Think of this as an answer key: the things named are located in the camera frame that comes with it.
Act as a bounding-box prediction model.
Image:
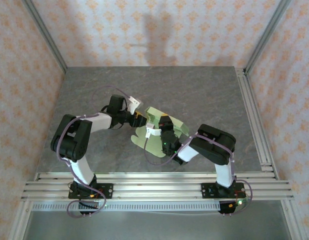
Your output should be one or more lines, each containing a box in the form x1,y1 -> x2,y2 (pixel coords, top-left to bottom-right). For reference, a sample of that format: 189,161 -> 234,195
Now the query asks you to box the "green paper box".
130,106 -> 190,158

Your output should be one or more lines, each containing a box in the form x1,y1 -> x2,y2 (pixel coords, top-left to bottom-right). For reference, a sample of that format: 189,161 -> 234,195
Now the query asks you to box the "black controller board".
218,199 -> 245,215

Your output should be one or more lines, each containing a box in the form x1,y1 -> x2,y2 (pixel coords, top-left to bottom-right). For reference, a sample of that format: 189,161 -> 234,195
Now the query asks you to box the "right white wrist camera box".
144,121 -> 162,140

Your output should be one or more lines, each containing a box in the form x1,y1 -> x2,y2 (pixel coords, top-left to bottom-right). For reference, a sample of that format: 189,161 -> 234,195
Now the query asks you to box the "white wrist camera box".
126,95 -> 143,113
144,121 -> 162,140

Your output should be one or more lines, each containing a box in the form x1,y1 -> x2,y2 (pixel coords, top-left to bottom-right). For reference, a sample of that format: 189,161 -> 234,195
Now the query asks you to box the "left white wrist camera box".
126,95 -> 143,113

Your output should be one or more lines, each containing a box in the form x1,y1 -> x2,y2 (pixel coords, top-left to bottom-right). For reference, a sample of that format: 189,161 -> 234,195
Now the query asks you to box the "narrow aluminium edge rail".
34,171 -> 280,181

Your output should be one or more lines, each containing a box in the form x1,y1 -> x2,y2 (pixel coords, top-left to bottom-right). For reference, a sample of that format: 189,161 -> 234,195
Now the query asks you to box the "wide aluminium mounting rail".
20,180 -> 295,201

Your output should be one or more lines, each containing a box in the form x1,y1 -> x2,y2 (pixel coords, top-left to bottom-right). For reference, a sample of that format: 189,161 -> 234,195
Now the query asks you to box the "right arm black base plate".
200,182 -> 246,200

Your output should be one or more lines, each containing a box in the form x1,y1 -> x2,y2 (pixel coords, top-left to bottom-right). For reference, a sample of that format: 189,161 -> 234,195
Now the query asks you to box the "slotted grey cable duct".
31,202 -> 222,212

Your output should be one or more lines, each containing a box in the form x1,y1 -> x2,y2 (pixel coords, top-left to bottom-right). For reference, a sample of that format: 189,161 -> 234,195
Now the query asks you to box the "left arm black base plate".
68,183 -> 114,200

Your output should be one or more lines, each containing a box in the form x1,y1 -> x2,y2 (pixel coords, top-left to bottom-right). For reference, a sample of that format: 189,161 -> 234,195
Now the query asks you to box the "aluminium side rail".
234,66 -> 280,181

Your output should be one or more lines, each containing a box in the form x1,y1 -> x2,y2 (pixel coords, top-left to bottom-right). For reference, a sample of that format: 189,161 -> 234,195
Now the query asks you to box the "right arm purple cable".
143,133 -> 253,216

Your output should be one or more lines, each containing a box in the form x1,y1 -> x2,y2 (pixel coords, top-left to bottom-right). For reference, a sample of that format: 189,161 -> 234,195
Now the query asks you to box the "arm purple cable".
143,133 -> 253,216
55,85 -> 135,219

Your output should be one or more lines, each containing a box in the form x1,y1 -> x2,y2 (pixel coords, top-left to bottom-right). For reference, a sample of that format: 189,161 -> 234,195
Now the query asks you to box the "aluminium frame post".
21,0 -> 68,73
244,0 -> 293,75

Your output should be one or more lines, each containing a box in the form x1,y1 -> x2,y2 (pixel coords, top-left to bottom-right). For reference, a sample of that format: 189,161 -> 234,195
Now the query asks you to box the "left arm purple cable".
55,85 -> 135,219

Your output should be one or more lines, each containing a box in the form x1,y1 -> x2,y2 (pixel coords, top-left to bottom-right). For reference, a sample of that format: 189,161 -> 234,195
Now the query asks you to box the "short aluminium frame leg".
8,200 -> 33,240
280,200 -> 308,240

